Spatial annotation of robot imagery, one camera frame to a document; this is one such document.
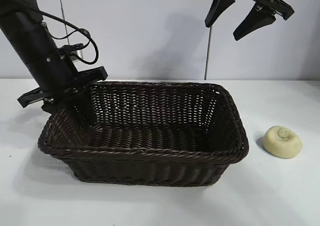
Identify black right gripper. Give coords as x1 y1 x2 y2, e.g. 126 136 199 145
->
204 0 296 41

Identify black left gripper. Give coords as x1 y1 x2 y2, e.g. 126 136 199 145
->
17 46 109 124

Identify dark brown woven basket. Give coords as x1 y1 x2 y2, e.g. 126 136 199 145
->
37 80 250 188

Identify pale yellow egg yolk pastry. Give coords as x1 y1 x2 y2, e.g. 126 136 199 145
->
262 125 304 159

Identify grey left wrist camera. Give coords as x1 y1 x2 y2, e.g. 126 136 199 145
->
59 43 85 62

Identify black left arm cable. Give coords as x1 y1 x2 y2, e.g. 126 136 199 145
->
29 7 100 66

